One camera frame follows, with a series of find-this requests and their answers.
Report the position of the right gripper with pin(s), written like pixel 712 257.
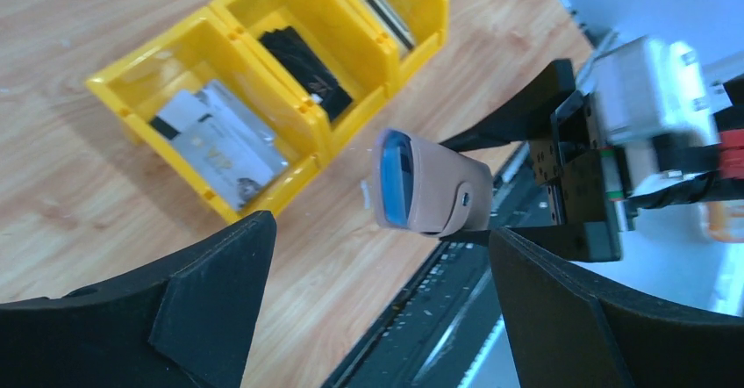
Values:
pixel 581 187

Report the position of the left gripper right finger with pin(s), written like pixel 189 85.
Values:
pixel 570 327

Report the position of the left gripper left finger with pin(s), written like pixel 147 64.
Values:
pixel 185 320

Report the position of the beige leather card holder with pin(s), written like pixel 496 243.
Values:
pixel 423 187

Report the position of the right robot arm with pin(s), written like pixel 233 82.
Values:
pixel 698 174

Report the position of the silver cards in bin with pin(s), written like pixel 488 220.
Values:
pixel 223 140

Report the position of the striped cards in bin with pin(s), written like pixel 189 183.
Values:
pixel 393 24

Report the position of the yellow bin with striped cards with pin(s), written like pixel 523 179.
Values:
pixel 428 21

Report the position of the yellow bin with silver cards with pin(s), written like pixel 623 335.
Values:
pixel 187 56

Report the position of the black card in bin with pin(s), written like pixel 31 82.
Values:
pixel 288 47

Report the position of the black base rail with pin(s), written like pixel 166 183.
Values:
pixel 443 329

